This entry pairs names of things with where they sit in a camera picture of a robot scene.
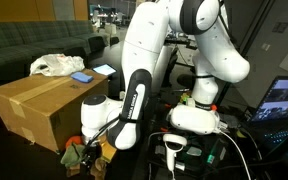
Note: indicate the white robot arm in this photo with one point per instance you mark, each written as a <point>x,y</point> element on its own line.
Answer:
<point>142,62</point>

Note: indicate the white VR headset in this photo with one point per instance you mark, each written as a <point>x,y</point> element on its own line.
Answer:
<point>193,119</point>

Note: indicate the brown plush moose toy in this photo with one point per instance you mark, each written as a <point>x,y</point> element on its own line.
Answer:
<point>97,170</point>

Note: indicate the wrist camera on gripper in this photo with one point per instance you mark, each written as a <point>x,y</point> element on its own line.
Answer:
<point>107,151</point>

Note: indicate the open laptop computer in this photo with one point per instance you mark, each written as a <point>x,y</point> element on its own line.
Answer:
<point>269,122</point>

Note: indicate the white VR controller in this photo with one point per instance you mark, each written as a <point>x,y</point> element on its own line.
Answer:
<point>173,143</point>

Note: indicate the tablet with lit screen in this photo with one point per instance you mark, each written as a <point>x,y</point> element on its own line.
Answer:
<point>105,69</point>

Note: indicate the large cardboard box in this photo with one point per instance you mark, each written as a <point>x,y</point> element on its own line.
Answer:
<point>47,110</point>

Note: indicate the red plush carrot toy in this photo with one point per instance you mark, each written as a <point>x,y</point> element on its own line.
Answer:
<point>73,151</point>

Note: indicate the white plastic bag orange print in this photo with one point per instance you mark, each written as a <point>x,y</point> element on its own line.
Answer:
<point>57,65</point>

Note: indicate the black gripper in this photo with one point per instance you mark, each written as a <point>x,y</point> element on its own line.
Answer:
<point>91,155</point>

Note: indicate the blue knitted cloth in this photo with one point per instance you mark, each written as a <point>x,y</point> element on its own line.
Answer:
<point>82,77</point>

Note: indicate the green plaid sofa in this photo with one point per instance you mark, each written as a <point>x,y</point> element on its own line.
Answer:
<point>22,41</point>

